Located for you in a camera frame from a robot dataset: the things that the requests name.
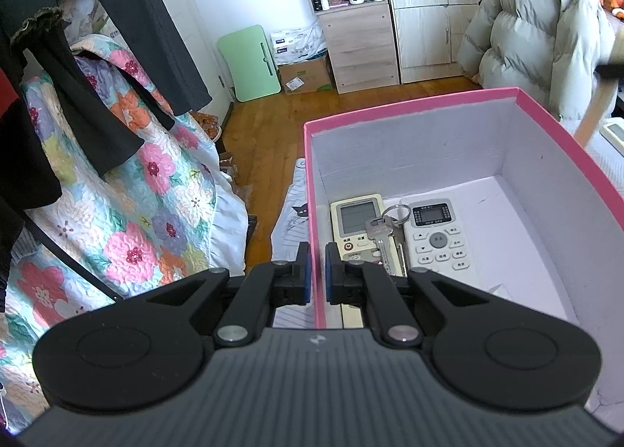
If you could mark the grey puffer jacket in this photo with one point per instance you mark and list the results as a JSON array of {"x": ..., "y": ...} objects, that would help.
[{"x": 526, "y": 28}]

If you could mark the stack of white packets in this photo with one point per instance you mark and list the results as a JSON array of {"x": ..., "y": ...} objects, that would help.
[{"x": 292, "y": 42}]

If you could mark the pink cardboard box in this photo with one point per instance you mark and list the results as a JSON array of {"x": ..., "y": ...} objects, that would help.
[{"x": 414, "y": 154}]

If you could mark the black clothes rack pole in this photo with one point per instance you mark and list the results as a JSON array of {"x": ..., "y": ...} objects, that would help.
[{"x": 73, "y": 262}]

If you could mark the white remote with dark display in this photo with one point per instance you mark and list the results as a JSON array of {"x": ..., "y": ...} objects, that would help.
[{"x": 438, "y": 242}]

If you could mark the white goose plush toy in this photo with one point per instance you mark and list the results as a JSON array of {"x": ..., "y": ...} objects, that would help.
[{"x": 612, "y": 1}]

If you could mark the large cream remote control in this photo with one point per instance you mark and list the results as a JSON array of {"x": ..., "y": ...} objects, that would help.
[{"x": 358, "y": 218}]

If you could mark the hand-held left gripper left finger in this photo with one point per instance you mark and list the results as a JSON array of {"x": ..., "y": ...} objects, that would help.
[{"x": 305, "y": 276}]

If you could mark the floral quilt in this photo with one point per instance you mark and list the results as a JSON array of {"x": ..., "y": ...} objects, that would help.
[{"x": 136, "y": 213}]

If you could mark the dark grey hanging garment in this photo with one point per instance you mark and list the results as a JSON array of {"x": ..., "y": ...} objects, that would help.
[{"x": 146, "y": 38}]

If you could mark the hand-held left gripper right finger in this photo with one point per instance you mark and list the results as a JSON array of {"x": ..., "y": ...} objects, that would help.
[{"x": 331, "y": 276}]

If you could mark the brown cardboard box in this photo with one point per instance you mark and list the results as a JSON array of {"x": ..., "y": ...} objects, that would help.
[{"x": 307, "y": 77}]

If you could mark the dark red garment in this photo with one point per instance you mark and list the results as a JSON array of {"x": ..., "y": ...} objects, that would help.
[{"x": 6, "y": 91}]

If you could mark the black ruffled garment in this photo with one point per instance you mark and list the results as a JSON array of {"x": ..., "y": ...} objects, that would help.
[{"x": 73, "y": 111}]

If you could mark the wooden shelf cabinet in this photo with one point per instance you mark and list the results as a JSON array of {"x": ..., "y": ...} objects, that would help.
[{"x": 360, "y": 47}]

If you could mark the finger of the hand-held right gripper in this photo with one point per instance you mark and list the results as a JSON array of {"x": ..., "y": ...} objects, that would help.
[{"x": 613, "y": 73}]

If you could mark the green folding table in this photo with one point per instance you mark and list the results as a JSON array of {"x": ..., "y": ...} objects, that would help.
[{"x": 248, "y": 62}]

